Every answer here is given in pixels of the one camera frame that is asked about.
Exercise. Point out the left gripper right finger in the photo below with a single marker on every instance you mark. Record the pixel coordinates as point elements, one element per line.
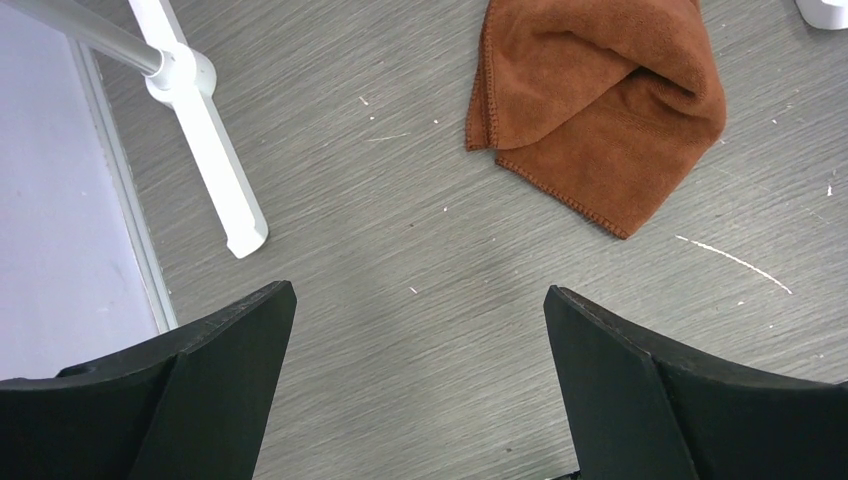
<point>641,405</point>

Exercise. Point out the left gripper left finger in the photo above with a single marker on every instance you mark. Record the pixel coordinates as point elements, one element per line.
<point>192,403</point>

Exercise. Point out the brown towel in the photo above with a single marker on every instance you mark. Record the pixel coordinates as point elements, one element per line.
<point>604,105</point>

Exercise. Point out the white garment rack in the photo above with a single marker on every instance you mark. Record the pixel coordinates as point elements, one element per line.
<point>182,79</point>

